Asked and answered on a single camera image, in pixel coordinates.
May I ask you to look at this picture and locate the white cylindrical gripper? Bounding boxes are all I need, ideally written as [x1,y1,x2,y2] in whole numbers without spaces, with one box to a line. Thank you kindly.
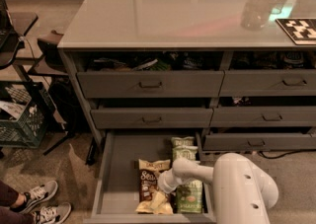
[150,169,184,210]

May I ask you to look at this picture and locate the brown sea salt chip bag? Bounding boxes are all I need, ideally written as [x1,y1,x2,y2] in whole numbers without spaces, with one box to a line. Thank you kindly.
[135,159,173,215]

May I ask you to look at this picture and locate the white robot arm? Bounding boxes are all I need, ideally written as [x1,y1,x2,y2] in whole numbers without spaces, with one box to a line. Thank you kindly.
[157,153,278,224]

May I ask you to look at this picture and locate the front green chip bag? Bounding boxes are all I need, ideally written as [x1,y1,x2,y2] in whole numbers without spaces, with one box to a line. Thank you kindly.
[176,180,202,213]

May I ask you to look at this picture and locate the green chip bag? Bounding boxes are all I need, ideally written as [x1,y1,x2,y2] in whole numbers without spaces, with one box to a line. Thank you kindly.
[171,136,195,147]
[173,146,198,161]
[176,180,202,213]

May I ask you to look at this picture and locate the open bottom left drawer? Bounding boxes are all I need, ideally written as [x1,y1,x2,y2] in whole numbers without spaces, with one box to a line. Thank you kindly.
[83,129,216,224]

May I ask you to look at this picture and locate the rear green chip bag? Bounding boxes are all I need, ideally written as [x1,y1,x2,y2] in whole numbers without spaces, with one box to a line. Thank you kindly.
[171,136,195,147]

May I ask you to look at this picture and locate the middle left drawer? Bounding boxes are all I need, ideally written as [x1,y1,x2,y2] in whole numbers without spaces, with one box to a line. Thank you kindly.
[91,108,213,129]

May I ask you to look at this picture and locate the middle right drawer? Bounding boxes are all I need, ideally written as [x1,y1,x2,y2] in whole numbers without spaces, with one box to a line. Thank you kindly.
[210,107,316,127]

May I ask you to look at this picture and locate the top left drawer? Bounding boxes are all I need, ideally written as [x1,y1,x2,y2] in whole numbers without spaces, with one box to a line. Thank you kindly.
[77,71,223,98]

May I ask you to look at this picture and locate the grey cabinet with counter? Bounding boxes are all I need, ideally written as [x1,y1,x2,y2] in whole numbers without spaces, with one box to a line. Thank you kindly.
[59,0,316,153]

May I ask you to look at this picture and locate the snacks in top left drawer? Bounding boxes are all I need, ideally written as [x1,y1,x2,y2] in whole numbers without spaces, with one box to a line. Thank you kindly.
[86,51,221,71]

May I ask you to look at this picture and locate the snacks in drawer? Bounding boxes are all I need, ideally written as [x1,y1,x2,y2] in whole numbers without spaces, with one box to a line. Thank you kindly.
[230,51,315,70]
[86,51,221,71]

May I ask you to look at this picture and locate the snacks in top right drawer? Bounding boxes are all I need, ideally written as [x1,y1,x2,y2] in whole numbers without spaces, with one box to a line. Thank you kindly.
[230,51,315,70]

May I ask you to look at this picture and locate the top right drawer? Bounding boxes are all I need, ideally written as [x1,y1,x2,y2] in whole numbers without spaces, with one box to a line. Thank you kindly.
[219,69,316,97]

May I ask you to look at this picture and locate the lower grey sneaker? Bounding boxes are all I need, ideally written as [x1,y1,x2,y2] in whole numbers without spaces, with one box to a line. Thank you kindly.
[34,202,72,224]

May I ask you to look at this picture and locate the grey sneaker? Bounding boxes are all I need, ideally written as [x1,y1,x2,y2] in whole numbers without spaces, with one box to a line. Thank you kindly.
[10,181,58,213]
[34,202,72,224]

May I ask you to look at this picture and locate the upper grey sneaker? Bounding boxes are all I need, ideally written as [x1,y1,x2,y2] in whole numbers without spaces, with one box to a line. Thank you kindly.
[10,181,58,213]

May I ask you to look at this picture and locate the person leg maroon trousers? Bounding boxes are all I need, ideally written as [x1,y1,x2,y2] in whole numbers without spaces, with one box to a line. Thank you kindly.
[0,181,34,224]

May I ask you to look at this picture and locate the green plastic crate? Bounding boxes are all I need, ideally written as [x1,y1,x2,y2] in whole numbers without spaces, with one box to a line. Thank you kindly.
[0,81,48,148]

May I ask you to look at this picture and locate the black white marker board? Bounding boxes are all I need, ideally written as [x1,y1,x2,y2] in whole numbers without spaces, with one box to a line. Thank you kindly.
[276,18,316,45]

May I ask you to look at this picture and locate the black cable on floor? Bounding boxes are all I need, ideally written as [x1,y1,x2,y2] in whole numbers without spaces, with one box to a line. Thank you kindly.
[257,149,316,160]

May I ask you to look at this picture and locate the black chair frame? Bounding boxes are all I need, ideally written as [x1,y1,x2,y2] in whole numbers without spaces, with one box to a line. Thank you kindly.
[0,0,75,157]

